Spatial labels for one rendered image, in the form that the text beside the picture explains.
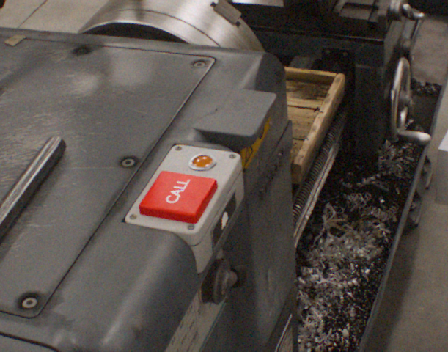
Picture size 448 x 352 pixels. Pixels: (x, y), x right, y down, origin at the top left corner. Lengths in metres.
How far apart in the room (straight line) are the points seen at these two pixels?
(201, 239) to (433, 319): 1.72
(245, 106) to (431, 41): 1.66
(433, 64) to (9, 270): 1.84
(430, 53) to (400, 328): 0.74
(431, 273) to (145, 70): 1.68
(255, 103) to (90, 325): 0.37
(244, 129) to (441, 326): 1.61
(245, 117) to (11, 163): 0.26
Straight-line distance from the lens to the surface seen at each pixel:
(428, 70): 2.55
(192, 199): 0.92
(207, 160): 0.98
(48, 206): 0.96
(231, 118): 1.05
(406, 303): 2.62
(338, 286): 1.82
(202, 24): 1.34
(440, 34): 2.73
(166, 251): 0.89
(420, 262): 2.75
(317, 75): 1.81
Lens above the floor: 1.83
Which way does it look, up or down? 36 degrees down
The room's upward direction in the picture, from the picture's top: 5 degrees counter-clockwise
